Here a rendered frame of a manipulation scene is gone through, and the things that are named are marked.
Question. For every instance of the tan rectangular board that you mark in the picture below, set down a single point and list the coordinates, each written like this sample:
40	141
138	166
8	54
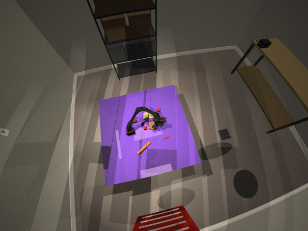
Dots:
147	116

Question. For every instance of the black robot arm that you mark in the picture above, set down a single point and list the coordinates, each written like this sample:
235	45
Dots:
156	118

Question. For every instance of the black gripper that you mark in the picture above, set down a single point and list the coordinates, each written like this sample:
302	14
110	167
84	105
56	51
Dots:
155	125

